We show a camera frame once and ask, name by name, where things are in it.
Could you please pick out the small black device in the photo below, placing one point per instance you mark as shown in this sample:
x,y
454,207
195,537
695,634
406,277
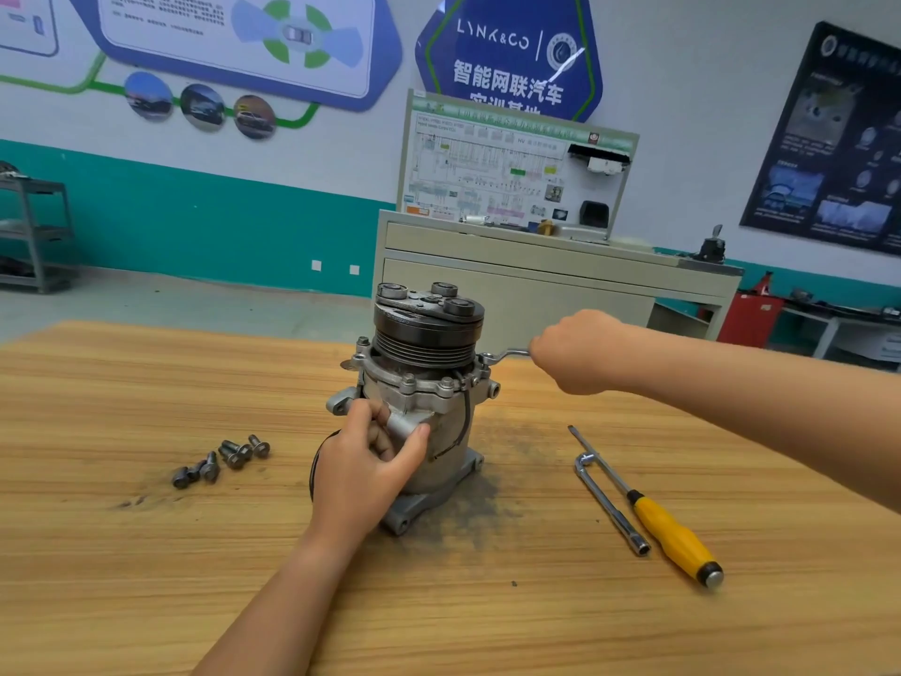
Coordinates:
x,y
713,248

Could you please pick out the beige workbench cabinet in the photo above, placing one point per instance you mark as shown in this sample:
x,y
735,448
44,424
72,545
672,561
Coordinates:
x,y
451,267

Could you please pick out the white infographic wall panel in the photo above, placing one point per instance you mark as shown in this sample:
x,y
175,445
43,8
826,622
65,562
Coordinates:
x,y
25,18

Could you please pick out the blue hexagon wall sign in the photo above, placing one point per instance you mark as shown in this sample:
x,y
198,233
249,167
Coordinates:
x,y
504,49

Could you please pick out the person's left forearm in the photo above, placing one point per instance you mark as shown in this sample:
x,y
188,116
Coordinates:
x,y
268,619

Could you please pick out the red cabinet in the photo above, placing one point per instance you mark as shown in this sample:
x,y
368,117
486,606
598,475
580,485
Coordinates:
x,y
752,317

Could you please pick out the white wiring display board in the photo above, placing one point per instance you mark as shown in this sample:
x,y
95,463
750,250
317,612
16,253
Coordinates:
x,y
472,169

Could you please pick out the blue rounded infographic panel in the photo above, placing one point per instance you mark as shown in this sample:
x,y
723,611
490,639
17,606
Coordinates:
x,y
197,35

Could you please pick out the grey metal shelf cart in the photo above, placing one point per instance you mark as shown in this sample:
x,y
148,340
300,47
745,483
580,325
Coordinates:
x,y
35,239

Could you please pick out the silver combination wrench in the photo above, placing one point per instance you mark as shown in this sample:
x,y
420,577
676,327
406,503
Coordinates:
x,y
510,355

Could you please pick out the round photo wall decal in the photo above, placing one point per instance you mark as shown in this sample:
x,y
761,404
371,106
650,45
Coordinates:
x,y
202,107
148,96
255,117

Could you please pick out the person's left hand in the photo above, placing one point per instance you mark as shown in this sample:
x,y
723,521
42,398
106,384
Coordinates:
x,y
356,479

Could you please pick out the dark wall poster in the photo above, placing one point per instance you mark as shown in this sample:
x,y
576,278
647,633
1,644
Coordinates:
x,y
831,141

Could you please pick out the grey metal compressor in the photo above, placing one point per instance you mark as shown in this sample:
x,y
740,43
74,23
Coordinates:
x,y
420,380

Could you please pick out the person's right hand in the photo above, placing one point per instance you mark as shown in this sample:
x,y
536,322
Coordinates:
x,y
589,355

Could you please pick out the silver L-shaped socket wrench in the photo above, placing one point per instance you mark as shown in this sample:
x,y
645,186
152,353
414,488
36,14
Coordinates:
x,y
613,505

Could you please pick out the person's right forearm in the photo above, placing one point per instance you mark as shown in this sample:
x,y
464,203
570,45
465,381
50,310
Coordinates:
x,y
774,415

